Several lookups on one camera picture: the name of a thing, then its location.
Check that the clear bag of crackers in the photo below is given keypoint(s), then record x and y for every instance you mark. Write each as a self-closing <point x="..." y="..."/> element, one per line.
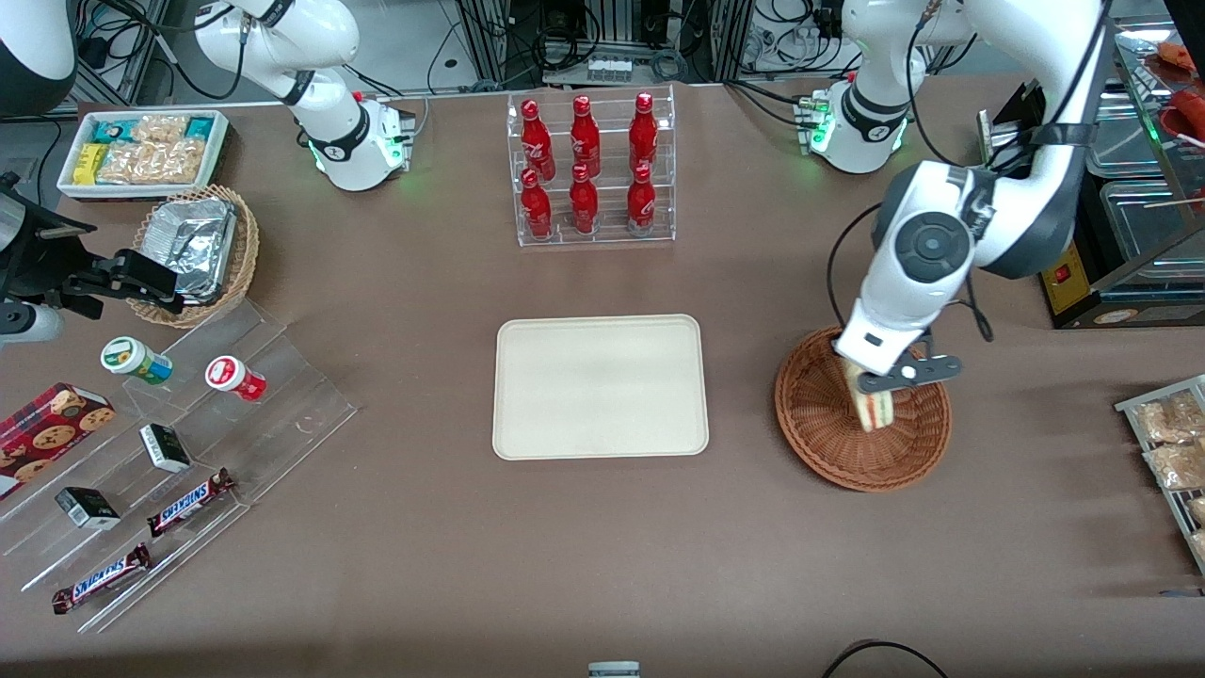
<point x="160" y="128"/>
<point x="151" y="162"/>

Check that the red cola bottle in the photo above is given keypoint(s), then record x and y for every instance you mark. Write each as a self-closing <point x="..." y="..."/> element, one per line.
<point x="643" y="130"/>
<point x="537" y="207"/>
<point x="535" y="137"/>
<point x="641" y="200"/>
<point x="584" y="202"/>
<point x="586" y="134"/>

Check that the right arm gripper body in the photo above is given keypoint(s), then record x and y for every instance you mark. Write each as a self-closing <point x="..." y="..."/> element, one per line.
<point x="40" y="268"/>

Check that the clear acrylic bottle rack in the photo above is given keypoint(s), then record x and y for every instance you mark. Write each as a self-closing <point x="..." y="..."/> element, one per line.
<point x="607" y="235"/>

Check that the stainless steel food pan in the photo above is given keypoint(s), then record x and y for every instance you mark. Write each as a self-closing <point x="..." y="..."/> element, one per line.
<point x="1144" y="221"/>
<point x="1120" y="132"/>

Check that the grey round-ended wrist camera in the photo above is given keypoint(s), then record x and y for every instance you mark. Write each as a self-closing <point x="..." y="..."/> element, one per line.
<point x="28" y="323"/>

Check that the small black carton box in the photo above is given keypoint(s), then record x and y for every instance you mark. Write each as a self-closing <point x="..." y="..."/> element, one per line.
<point x="87" y="507"/>
<point x="165" y="447"/>

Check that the clear acrylic stepped shelf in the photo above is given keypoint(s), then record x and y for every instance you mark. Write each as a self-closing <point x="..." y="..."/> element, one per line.
<point x="273" y="414"/>

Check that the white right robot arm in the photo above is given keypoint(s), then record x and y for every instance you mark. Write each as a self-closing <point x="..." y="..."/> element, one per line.
<point x="329" y="38"/>

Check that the triangular white bread sandwich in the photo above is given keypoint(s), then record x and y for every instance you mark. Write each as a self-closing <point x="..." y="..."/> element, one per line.
<point x="874" y="410"/>

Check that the red chocolate chip cookie box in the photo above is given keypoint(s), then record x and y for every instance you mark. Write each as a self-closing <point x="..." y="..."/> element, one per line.
<point x="47" y="433"/>

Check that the Snickers chocolate bar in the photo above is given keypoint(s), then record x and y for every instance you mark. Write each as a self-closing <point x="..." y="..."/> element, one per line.
<point x="99" y="577"/>
<point x="188" y="502"/>

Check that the yellow snack packet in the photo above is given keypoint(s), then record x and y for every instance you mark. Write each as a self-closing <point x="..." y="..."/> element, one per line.
<point x="90" y="165"/>

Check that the light tan wicker basket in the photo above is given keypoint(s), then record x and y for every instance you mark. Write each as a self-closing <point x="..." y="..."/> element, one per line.
<point x="247" y="245"/>

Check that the silver foil container stack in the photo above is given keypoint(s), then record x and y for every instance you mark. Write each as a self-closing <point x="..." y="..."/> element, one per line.
<point x="193" y="245"/>

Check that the teal snack packet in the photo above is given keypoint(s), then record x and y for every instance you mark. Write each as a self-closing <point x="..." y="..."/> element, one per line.
<point x="111" y="132"/>
<point x="200" y="126"/>

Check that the white plastic snack bin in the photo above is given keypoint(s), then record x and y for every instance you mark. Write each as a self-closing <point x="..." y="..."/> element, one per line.
<point x="141" y="193"/>

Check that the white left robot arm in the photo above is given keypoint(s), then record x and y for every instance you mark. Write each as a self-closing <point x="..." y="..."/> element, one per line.
<point x="1036" y="56"/>

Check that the clear bag of pastries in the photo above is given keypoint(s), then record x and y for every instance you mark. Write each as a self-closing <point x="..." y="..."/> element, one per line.
<point x="1181" y="466"/>
<point x="1200" y="544"/>
<point x="1197" y="510"/>
<point x="1167" y="421"/>

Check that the aluminium frame post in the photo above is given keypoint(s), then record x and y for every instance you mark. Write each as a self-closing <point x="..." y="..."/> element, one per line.
<point x="485" y="42"/>
<point x="730" y="38"/>

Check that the cream rectangular serving tray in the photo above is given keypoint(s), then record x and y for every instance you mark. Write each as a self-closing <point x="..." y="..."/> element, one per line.
<point x="602" y="386"/>

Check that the red food item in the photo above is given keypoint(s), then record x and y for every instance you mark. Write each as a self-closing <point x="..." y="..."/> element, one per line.
<point x="1191" y="108"/>

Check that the white power strip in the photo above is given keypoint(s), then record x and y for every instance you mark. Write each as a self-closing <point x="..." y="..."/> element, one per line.
<point x="610" y="69"/>

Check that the red lid small jar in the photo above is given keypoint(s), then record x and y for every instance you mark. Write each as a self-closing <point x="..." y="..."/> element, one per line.
<point x="233" y="377"/>

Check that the round brown wicker basket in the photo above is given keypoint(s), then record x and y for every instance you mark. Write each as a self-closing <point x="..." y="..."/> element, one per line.
<point x="847" y="452"/>

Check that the green lid sunflower jar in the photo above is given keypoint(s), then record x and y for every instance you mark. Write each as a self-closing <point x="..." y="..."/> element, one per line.
<point x="132" y="360"/>

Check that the small grey device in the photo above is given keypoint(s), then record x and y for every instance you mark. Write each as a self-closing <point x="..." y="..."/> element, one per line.
<point x="614" y="670"/>

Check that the black food warmer yellow panel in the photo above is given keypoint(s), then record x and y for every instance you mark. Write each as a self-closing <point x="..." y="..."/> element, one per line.
<point x="1073" y="287"/>

